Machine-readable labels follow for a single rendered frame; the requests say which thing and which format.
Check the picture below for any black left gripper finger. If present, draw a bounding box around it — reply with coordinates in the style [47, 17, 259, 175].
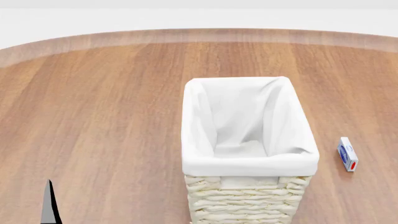
[40, 179, 63, 224]

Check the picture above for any white-lined woven wicker basket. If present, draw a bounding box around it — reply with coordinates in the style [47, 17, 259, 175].
[181, 75, 320, 224]

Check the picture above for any small white blue carton box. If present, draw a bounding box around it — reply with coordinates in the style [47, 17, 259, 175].
[336, 136, 359, 173]

